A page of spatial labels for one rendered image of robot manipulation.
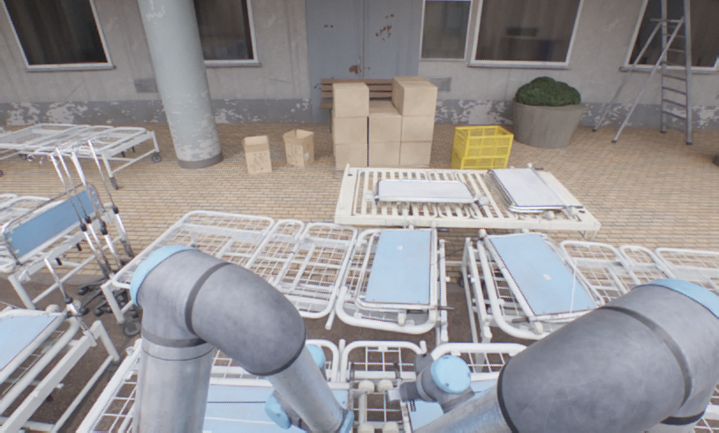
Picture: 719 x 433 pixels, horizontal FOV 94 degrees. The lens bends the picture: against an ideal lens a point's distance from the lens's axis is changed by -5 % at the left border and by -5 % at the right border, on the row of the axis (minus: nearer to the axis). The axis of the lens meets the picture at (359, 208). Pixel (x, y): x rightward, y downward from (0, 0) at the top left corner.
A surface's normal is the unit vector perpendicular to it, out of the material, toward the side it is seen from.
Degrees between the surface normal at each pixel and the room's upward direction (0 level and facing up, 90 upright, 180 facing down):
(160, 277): 38
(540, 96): 73
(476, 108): 90
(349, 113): 90
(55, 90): 90
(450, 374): 20
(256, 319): 53
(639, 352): 28
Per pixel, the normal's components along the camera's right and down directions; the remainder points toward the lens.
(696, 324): 0.18, -0.59
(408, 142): 0.09, 0.49
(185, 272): -0.14, -0.68
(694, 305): 0.05, -0.80
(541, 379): -0.79, -0.46
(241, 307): 0.41, -0.38
